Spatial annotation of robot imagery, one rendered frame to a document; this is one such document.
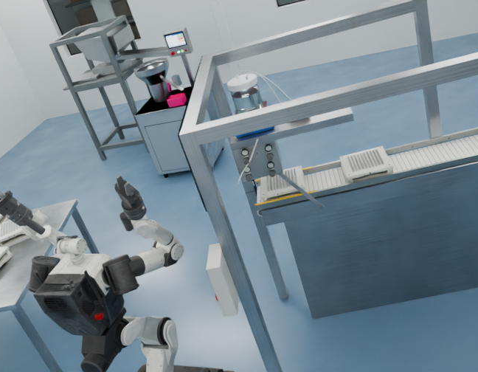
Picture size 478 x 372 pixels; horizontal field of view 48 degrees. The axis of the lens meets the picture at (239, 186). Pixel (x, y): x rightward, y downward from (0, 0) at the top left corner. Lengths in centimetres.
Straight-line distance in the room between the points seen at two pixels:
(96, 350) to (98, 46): 434
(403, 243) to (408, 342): 55
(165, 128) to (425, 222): 307
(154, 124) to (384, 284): 301
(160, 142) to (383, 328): 312
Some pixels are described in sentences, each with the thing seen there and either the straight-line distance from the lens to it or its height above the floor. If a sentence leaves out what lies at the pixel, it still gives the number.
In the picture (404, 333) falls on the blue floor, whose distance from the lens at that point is 334.
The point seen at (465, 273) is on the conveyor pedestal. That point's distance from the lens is 349.
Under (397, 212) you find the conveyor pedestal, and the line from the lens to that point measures 312.
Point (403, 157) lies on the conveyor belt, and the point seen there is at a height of 89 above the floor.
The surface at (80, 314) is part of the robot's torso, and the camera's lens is 236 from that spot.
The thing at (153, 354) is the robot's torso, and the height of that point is 48.
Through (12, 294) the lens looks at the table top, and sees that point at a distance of 334.
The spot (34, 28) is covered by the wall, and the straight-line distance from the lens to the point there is 908.
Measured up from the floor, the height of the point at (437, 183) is 81.
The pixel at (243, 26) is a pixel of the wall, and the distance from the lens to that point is 779.
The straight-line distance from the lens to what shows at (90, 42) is 639.
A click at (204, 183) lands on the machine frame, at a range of 210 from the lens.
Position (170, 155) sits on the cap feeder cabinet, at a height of 27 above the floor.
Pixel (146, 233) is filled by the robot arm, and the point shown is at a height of 129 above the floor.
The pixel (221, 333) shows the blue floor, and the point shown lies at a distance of 365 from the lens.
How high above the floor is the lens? 242
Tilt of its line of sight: 28 degrees down
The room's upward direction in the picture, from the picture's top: 18 degrees counter-clockwise
